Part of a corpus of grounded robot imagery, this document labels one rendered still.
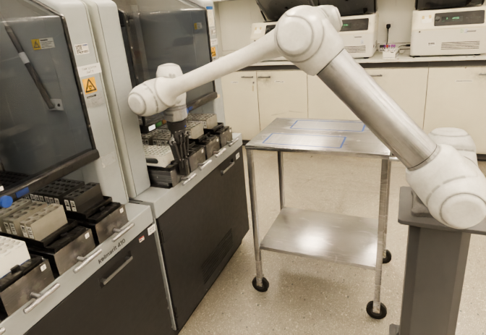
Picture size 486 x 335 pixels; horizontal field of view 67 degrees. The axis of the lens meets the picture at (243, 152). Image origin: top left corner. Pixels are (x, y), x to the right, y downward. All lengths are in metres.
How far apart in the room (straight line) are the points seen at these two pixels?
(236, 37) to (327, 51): 3.52
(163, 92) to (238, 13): 3.28
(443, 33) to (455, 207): 2.53
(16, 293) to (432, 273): 1.25
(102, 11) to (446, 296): 1.50
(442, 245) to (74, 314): 1.16
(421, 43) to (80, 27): 2.78
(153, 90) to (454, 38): 2.71
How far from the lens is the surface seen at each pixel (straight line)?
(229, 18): 4.51
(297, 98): 3.68
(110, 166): 1.37
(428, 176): 1.09
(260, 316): 1.95
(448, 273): 1.48
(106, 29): 1.37
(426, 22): 3.50
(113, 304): 1.39
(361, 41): 3.50
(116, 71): 1.38
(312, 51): 0.98
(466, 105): 3.60
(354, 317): 1.96
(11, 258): 1.12
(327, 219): 2.10
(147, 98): 1.23
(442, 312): 1.58
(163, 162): 1.51
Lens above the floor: 1.37
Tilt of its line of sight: 21 degrees down
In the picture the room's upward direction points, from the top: 5 degrees counter-clockwise
